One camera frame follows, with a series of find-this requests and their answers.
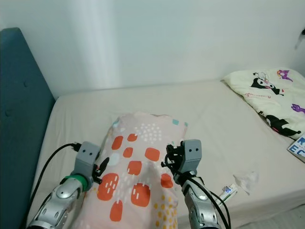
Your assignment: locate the pink pillow with orange spots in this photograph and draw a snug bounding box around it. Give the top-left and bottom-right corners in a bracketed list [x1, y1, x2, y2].
[83, 112, 189, 229]

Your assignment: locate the white tissue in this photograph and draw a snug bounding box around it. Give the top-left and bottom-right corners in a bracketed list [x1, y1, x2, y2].
[234, 171, 260, 196]

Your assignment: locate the white book with blue letters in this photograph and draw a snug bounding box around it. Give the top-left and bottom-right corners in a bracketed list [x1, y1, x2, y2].
[287, 135, 305, 157]

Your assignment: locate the mattress with cream sheet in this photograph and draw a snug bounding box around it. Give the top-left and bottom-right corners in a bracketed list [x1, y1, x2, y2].
[26, 79, 305, 229]

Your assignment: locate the small white blue wrapper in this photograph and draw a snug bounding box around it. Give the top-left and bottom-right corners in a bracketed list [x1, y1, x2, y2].
[221, 184, 239, 200]

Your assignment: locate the dark blue padded headboard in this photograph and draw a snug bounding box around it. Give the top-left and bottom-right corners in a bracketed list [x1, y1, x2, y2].
[0, 27, 56, 229]

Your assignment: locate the cream cartoon print blanket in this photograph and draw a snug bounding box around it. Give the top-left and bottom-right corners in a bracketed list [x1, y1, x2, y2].
[222, 68, 305, 140]

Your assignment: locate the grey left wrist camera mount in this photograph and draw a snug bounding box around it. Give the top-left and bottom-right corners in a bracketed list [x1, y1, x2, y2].
[75, 141, 101, 179]

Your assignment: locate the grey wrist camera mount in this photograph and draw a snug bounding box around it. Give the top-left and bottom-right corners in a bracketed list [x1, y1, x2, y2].
[181, 139, 203, 175]
[75, 141, 101, 179]

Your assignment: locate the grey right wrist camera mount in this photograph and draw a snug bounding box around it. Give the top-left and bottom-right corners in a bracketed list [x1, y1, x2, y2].
[181, 139, 203, 175]

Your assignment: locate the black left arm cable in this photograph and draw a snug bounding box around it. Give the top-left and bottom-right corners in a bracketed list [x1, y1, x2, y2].
[36, 142, 81, 225]

